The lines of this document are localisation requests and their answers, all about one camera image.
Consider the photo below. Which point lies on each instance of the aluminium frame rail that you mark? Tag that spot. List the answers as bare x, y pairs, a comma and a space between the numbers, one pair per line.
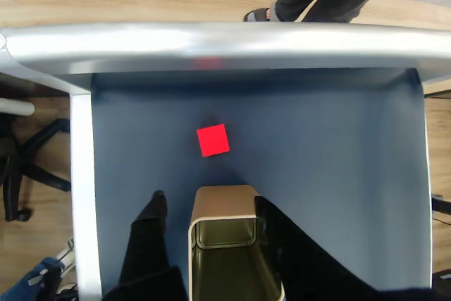
82, 174
225, 47

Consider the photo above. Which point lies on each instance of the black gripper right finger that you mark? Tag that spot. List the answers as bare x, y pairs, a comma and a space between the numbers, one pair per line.
303, 265

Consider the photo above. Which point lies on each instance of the dark blue table mat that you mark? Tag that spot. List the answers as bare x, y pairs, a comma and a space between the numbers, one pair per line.
317, 156

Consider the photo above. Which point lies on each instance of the white tube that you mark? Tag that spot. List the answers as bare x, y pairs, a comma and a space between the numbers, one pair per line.
15, 107

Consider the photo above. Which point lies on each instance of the gold square metal container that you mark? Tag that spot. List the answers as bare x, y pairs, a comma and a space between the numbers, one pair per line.
225, 202

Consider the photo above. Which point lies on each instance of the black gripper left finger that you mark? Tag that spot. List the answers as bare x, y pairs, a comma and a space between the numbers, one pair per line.
144, 244

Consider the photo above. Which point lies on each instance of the black office chair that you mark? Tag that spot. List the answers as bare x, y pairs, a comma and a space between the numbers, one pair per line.
31, 170

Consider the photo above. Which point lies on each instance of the red cube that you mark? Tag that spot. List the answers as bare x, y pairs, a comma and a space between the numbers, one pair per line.
213, 140

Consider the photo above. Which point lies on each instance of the blue bag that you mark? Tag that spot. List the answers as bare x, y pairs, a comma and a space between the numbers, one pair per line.
31, 285

